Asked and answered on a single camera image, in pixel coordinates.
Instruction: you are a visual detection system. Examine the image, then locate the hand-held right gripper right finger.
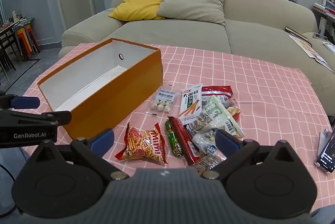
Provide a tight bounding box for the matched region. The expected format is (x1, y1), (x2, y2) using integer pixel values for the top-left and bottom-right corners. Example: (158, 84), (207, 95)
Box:
(200, 129), (302, 180)

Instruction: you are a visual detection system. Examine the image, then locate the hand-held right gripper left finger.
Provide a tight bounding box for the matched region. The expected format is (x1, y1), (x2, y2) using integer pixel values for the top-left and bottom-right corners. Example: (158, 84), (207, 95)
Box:
(26, 128), (129, 180)

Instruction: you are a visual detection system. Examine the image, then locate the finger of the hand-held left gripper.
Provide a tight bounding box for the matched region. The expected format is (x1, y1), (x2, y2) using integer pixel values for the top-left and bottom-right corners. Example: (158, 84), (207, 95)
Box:
(0, 91), (40, 110)
(0, 110), (72, 127)

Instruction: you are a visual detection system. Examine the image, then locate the clear bun packet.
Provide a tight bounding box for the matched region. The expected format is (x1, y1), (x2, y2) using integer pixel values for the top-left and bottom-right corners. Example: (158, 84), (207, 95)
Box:
(192, 128), (228, 162)

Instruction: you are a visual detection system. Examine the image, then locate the white green-label packet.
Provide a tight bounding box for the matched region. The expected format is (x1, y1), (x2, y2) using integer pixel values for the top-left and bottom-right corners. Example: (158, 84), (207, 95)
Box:
(183, 96), (244, 139)

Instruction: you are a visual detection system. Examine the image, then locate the clear brown brittle packet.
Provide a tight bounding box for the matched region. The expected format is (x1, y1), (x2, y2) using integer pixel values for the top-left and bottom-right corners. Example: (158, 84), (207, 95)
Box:
(190, 153), (220, 175)

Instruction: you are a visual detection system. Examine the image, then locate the orange cardboard box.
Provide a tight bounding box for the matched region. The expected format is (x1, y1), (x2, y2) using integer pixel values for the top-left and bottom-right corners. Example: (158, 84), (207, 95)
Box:
(37, 38), (163, 140)

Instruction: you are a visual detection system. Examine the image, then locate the red stick snack bag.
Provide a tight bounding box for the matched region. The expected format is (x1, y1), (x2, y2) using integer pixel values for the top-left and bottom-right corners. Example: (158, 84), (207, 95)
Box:
(115, 122), (168, 164)

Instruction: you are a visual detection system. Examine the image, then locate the red wafer bar packet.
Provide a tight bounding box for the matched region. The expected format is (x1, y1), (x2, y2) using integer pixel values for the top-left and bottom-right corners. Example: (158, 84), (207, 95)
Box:
(167, 116), (201, 165)

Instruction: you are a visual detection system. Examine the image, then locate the large red snack bag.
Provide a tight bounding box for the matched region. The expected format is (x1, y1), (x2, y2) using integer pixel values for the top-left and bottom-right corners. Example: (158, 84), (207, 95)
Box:
(201, 85), (241, 122)

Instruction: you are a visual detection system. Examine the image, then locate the green sausage snack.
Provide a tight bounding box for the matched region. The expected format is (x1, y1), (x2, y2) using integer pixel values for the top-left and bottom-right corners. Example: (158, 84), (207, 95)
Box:
(165, 119), (184, 158)

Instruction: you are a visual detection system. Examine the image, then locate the white spicy strip packet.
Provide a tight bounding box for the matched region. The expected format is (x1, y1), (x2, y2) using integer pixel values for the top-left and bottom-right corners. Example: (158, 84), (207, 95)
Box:
(179, 83), (203, 125)

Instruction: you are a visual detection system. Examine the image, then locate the clear packet of white balls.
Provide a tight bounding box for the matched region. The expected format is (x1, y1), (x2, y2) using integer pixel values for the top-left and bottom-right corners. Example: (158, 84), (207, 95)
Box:
(148, 88), (176, 113)

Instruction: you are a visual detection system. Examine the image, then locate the person's leg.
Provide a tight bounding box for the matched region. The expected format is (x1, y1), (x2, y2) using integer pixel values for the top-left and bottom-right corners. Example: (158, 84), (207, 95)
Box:
(0, 147), (29, 214)

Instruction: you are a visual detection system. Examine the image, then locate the black dining chair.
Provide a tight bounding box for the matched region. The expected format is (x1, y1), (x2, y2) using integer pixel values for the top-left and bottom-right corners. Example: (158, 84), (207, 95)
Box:
(0, 31), (17, 74)

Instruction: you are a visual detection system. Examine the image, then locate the stack of coloured stools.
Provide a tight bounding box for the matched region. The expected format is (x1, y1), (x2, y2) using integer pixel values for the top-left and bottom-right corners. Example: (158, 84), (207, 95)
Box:
(14, 24), (41, 58)

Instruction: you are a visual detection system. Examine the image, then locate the pink checked tablecloth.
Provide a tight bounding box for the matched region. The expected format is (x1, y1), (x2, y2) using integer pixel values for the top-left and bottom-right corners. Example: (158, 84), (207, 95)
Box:
(22, 43), (335, 210)

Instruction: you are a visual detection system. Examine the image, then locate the dark dining table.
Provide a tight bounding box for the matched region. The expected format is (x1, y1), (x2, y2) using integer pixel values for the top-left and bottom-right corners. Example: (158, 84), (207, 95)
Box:
(0, 21), (19, 34)

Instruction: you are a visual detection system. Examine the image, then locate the green scalloped cloth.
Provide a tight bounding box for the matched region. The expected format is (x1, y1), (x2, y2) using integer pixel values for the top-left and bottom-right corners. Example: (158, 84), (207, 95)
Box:
(13, 17), (35, 28)

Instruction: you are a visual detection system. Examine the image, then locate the white phone stand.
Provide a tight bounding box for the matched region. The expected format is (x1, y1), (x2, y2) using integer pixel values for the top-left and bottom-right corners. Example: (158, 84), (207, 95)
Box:
(318, 129), (333, 159)

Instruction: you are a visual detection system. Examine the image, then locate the black smartphone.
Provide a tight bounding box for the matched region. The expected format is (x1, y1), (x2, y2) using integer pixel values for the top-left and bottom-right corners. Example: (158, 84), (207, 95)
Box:
(315, 132), (335, 173)

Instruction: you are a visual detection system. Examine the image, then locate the beige sofa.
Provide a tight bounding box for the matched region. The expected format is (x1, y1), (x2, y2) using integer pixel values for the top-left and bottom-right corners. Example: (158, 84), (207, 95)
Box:
(58, 0), (335, 116)

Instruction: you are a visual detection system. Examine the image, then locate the white yellow magazine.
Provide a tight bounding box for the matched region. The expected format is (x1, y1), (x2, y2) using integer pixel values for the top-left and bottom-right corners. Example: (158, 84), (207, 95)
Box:
(289, 35), (330, 71)

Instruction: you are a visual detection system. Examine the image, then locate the dark book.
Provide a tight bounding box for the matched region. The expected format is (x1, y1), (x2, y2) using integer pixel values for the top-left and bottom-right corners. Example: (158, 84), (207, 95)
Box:
(285, 27), (309, 41)

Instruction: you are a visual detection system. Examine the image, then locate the thin booklet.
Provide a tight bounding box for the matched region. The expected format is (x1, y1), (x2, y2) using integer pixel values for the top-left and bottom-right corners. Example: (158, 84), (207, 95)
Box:
(322, 41), (335, 55)

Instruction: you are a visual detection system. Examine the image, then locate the yellow pillow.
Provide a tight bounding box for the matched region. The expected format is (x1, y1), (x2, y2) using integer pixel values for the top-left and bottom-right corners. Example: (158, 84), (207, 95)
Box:
(108, 0), (168, 21)

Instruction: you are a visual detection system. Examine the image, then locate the bookshelf with books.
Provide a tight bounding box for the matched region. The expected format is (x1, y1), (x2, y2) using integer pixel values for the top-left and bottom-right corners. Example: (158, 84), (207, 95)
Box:
(311, 0), (335, 36)

